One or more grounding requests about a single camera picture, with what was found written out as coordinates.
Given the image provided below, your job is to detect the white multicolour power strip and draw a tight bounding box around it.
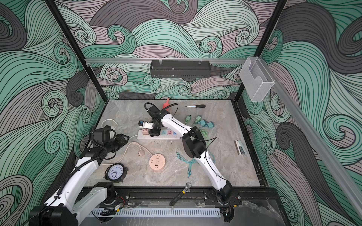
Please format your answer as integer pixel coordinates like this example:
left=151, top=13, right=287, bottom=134
left=137, top=129, right=180, bottom=141

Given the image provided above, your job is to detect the pink usb charger plug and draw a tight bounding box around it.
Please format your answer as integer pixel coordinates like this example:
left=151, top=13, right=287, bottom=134
left=142, top=129, right=150, bottom=136

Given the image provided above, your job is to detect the light green usb cable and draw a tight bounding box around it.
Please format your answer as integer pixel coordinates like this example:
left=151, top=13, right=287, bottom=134
left=199, top=127, right=211, bottom=147

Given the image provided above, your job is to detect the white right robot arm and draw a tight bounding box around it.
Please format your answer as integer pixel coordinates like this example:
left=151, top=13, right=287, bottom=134
left=139, top=102, right=233, bottom=205

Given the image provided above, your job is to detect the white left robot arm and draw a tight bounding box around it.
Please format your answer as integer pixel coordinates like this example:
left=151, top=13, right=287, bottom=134
left=28, top=126, right=130, bottom=226

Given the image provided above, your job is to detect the light green charger plug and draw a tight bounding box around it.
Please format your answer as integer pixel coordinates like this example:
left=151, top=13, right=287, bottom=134
left=194, top=115, right=202, bottom=123
left=185, top=115, right=192, bottom=124

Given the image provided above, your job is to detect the red plastic scoop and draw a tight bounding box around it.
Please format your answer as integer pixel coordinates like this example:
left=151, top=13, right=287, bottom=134
left=163, top=98, right=170, bottom=111

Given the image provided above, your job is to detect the black alarm clock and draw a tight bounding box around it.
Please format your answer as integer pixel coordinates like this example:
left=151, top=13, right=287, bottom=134
left=104, top=163, right=129, bottom=183

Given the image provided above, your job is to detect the round pink socket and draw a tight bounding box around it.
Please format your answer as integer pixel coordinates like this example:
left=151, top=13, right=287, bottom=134
left=149, top=153, right=166, bottom=171

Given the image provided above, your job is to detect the adjustable wrench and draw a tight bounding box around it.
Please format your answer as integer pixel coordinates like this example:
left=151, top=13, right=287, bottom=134
left=169, top=182, right=192, bottom=206

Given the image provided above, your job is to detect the small white silver box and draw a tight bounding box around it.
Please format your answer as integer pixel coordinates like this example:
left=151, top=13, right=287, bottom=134
left=235, top=140, right=248, bottom=155

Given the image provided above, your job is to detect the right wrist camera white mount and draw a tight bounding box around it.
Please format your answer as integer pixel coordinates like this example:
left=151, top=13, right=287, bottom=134
left=138, top=120, right=154, bottom=129

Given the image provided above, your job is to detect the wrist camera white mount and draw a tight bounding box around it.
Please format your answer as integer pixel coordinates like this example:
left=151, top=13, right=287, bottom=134
left=99, top=128, right=113, bottom=140
left=138, top=120, right=154, bottom=129

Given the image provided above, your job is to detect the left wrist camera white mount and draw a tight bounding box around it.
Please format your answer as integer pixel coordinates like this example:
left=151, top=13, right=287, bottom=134
left=99, top=128, right=113, bottom=140

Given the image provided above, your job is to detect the white power strip cord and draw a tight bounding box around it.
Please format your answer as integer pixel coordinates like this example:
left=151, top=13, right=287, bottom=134
left=101, top=118, right=139, bottom=139

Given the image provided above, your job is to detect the pink round plug with cord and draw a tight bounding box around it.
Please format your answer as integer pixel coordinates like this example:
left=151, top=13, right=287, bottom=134
left=100, top=141, right=155, bottom=166

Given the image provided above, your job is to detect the black handle screwdriver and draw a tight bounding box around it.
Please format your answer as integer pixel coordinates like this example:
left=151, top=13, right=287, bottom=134
left=186, top=105, right=206, bottom=108

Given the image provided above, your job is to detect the teal usb cable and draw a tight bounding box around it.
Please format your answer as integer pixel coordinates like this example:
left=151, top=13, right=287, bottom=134
left=175, top=151, right=217, bottom=179

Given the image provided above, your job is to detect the black wall tray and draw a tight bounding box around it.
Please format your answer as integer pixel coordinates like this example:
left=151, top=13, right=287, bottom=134
left=150, top=60, right=211, bottom=81

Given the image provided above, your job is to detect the white slotted cable duct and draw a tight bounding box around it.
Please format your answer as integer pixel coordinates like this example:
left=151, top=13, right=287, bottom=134
left=84, top=207, right=221, bottom=218

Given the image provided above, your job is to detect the aluminium rail back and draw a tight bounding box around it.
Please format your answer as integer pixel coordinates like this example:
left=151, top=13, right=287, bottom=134
left=85, top=57, right=246, bottom=65

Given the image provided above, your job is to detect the aluminium rail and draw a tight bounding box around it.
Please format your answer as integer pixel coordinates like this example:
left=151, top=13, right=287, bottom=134
left=85, top=57, right=246, bottom=65
left=260, top=59, right=362, bottom=217

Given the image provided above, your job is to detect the clear plastic wall holder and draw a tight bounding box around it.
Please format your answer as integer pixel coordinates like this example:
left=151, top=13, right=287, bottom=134
left=239, top=56, right=275, bottom=102

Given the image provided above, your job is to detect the aluminium rail right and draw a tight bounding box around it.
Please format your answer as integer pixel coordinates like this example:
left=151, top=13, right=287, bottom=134
left=260, top=59, right=362, bottom=217

